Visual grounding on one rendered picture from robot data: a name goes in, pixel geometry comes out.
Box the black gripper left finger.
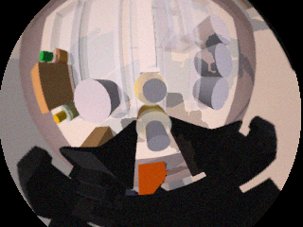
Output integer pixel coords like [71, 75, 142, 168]
[60, 120, 137, 190]

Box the small glass jar with yellow label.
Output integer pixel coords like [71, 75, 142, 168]
[134, 71, 169, 106]
[136, 103, 171, 151]

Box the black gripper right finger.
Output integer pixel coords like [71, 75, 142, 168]
[168, 116, 242, 177]

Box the grey cylinder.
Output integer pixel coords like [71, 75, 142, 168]
[73, 79, 121, 124]
[201, 43, 232, 79]
[197, 14, 231, 50]
[198, 77, 230, 110]

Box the glass jar with yellow lid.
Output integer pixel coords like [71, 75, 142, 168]
[54, 101, 79, 124]

